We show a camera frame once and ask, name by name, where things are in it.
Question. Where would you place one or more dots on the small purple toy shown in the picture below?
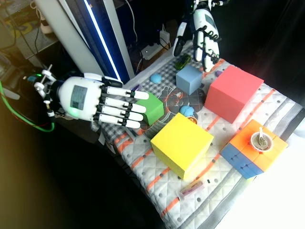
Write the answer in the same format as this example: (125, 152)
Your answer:
(218, 73)

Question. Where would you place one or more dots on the green foam block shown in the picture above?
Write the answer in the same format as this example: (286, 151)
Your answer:
(153, 108)

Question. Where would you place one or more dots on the yellow foam block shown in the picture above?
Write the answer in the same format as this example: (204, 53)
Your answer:
(181, 140)

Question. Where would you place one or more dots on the white power strip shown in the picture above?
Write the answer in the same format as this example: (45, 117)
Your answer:
(150, 51)

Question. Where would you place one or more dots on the white shoe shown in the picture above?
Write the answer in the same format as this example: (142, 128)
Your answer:
(44, 23)

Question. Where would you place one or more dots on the small toy food bowl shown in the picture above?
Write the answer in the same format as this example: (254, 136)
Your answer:
(256, 144)

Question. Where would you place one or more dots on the white pillar with blue light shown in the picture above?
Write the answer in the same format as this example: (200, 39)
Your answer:
(71, 35)

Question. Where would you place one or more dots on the small orange toy bowl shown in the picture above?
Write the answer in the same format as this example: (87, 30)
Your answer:
(191, 120)

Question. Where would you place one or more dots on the smooth blue toy ball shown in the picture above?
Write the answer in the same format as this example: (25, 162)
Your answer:
(156, 78)

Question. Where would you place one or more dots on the purple pen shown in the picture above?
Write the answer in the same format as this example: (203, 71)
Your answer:
(135, 87)

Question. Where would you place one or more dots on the green toy car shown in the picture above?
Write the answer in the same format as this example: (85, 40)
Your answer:
(183, 61)

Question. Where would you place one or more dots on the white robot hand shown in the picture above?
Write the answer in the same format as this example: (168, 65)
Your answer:
(78, 97)
(205, 20)

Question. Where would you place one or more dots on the large puzzle cube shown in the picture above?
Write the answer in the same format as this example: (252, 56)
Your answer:
(243, 152)

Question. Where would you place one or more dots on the small white toy spoon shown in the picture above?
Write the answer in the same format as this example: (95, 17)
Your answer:
(262, 140)

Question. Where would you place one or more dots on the blue foam block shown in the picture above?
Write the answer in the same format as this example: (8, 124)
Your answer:
(188, 80)

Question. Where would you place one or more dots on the lumpy blue toy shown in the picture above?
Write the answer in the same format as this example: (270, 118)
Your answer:
(187, 110)

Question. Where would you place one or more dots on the red foam block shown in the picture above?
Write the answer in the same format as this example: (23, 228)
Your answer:
(231, 93)

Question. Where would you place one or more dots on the grey quilt with bear print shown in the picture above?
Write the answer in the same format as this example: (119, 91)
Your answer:
(214, 195)

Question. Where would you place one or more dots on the white plug adapter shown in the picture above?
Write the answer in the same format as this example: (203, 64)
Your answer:
(164, 35)

